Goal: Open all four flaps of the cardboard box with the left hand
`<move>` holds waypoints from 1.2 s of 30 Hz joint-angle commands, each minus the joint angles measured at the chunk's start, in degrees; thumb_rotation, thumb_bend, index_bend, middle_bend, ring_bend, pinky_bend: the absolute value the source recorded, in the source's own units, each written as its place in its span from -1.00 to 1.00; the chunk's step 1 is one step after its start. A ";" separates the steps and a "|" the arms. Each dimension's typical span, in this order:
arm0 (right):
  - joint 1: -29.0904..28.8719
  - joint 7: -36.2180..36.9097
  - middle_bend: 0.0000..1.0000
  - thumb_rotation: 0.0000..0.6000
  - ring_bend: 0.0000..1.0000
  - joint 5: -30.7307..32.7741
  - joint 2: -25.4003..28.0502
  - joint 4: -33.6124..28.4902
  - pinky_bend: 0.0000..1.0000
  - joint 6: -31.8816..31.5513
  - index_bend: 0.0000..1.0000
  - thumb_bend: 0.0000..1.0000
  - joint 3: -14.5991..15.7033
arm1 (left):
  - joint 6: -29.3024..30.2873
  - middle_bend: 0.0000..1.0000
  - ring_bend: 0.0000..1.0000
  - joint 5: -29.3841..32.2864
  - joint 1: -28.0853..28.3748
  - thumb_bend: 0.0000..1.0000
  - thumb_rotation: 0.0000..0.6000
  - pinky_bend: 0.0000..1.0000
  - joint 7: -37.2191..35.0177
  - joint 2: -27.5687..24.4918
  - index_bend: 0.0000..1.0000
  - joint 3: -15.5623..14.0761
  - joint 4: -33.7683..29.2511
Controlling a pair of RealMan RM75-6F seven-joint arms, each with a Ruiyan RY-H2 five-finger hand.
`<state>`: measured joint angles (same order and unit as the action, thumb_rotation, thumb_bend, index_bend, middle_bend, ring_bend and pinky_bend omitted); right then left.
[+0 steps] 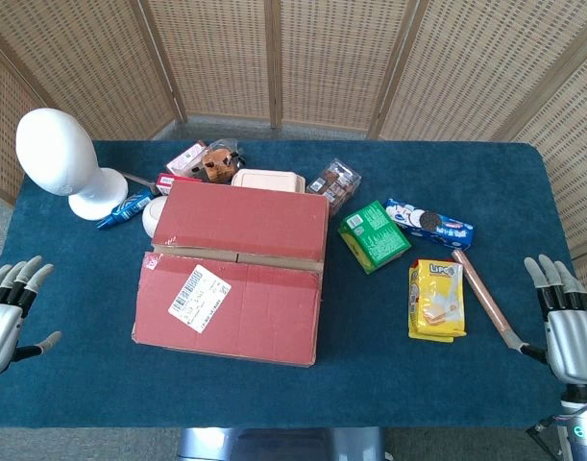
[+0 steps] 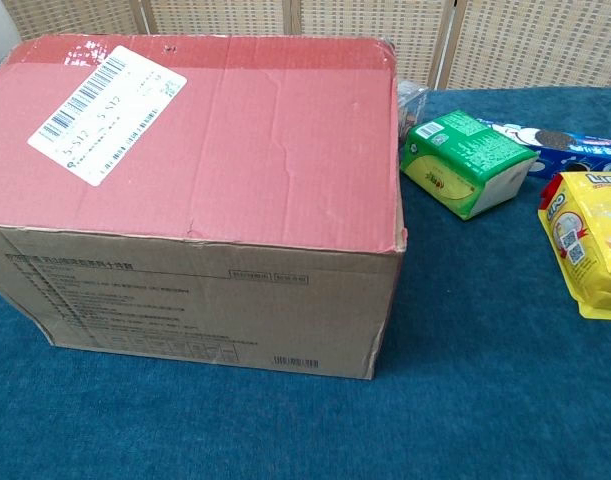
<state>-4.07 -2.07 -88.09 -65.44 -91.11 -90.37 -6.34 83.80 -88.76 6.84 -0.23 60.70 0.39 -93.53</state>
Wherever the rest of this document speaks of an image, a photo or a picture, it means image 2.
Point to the yellow Lipo snack bag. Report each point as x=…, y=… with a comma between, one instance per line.
x=595, y=240

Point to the dark blue table cloth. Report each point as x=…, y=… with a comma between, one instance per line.
x=485, y=350

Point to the woven rattan folding screen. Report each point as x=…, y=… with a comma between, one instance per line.
x=525, y=40

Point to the blue Oreo cookie package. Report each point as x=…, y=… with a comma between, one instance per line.
x=580, y=147

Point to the clear plastic snack container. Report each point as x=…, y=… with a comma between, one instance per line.
x=412, y=102

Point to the large brown cardboard box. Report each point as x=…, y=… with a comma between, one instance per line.
x=265, y=165

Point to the green tissue pack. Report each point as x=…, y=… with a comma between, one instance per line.
x=465, y=155

